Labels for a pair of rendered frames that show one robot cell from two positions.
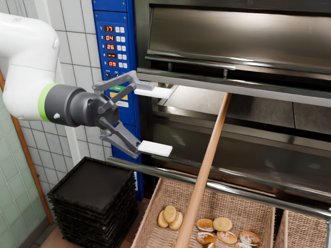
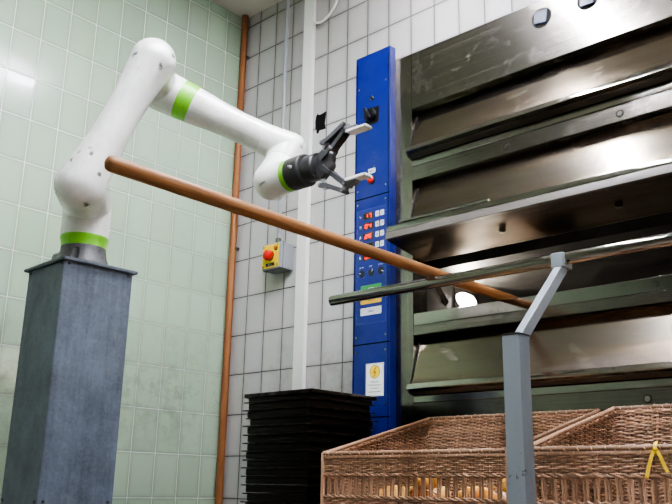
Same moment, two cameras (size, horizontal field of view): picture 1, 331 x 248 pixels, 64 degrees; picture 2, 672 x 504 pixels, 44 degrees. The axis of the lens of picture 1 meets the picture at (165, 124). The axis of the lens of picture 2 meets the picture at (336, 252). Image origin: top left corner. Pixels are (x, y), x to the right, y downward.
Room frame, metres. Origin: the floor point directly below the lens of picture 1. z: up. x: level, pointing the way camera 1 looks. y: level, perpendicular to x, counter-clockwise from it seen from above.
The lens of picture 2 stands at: (-1.39, -0.70, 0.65)
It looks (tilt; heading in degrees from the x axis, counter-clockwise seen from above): 16 degrees up; 23
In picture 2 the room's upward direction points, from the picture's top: 1 degrees clockwise
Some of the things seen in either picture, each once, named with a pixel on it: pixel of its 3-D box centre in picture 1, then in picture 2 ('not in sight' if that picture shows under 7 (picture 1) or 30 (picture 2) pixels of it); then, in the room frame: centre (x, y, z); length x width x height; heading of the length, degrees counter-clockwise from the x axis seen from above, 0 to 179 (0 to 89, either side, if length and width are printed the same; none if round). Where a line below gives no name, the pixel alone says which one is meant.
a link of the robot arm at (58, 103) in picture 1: (71, 105); (302, 172); (0.54, 0.22, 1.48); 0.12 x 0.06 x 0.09; 160
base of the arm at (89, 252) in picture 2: not in sight; (72, 263); (0.36, 0.83, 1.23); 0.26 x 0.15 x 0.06; 68
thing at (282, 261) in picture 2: not in sight; (277, 257); (1.23, 0.64, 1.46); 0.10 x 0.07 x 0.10; 70
